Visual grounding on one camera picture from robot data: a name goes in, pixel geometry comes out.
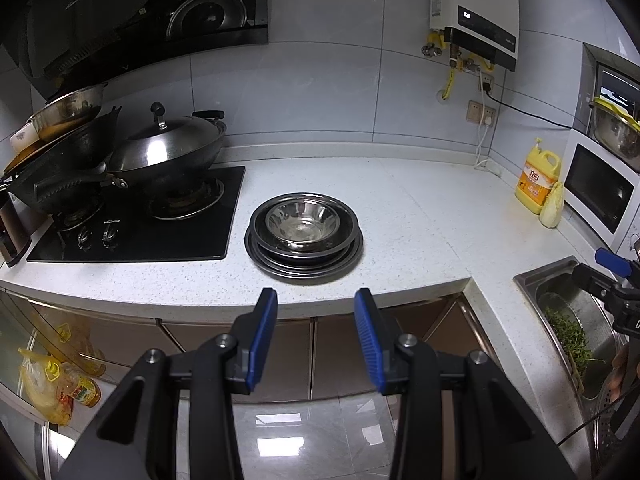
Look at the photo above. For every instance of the black frying pan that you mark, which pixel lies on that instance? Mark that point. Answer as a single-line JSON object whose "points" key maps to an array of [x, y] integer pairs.
{"points": [[65, 160]]}

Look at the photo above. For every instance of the black wok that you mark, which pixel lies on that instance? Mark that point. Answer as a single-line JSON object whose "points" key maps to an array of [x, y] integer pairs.
{"points": [[180, 175]]}

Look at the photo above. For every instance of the steel basin with brown liquid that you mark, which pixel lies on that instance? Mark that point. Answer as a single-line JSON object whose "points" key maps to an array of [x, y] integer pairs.
{"points": [[65, 110]]}

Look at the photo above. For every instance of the wooden board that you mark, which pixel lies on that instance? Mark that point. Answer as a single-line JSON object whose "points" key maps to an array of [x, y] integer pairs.
{"points": [[30, 157]]}

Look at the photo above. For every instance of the yellow oil bottle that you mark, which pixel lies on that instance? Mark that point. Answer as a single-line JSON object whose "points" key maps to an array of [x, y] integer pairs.
{"points": [[40, 390]]}

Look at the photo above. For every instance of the metal window frame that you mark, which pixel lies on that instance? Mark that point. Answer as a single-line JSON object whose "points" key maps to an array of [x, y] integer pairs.
{"points": [[590, 90]]}

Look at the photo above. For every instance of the large steel bowl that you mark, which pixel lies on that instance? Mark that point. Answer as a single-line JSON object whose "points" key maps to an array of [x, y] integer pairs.
{"points": [[274, 216]]}

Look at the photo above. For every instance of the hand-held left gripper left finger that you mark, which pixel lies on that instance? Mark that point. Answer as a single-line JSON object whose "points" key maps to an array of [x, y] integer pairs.
{"points": [[262, 330]]}

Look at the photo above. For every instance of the beige wall outlet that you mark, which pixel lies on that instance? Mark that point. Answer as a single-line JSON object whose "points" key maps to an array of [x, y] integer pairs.
{"points": [[474, 112]]}

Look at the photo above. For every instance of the white microwave oven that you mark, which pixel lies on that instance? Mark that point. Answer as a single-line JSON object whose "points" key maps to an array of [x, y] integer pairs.
{"points": [[595, 190]]}

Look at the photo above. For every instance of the steel kitchen sink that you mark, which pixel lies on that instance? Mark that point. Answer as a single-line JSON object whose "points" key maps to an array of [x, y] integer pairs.
{"points": [[532, 280]]}

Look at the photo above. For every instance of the steel basin with greens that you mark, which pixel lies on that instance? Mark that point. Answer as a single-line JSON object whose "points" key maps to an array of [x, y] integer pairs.
{"points": [[565, 340]]}

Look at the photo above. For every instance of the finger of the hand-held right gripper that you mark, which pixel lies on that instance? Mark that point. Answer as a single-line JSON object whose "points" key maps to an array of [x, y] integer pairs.
{"points": [[595, 281], [614, 261]]}

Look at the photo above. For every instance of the yellow detergent bottle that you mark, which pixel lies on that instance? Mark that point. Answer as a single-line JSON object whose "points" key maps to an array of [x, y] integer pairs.
{"points": [[537, 185]]}

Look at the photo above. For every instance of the small white bowl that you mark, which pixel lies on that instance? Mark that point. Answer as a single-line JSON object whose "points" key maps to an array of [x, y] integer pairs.
{"points": [[22, 139]]}

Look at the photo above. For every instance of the medium steel plate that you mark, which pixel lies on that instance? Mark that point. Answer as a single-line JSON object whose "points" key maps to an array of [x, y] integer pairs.
{"points": [[256, 225]]}

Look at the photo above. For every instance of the black glass gas stove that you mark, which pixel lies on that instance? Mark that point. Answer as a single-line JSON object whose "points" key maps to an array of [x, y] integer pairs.
{"points": [[150, 240]]}

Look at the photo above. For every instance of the perforated steel steamer tray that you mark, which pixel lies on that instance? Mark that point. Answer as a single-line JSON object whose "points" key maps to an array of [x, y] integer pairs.
{"points": [[607, 425]]}

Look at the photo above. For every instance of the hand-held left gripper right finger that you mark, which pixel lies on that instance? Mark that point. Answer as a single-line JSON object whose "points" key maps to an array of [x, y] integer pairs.
{"points": [[367, 340]]}

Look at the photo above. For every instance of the cooking oil bottle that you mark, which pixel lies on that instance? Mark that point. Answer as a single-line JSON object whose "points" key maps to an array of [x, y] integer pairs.
{"points": [[80, 390]]}

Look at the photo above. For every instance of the black range hood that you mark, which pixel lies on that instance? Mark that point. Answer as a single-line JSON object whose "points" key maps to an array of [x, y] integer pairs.
{"points": [[100, 5]]}

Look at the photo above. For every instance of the pale napa cabbage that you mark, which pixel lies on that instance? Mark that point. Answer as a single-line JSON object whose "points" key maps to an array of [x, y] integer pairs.
{"points": [[552, 207]]}

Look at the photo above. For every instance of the steel wok lid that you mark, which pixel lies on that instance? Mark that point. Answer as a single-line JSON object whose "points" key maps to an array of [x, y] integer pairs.
{"points": [[170, 140]]}

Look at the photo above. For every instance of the large steel plate with label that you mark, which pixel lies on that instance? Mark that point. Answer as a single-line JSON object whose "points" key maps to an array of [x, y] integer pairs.
{"points": [[305, 278]]}

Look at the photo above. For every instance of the steel bowl with yellow rim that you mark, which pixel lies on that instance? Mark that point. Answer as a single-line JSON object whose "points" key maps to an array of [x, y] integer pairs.
{"points": [[617, 132]]}

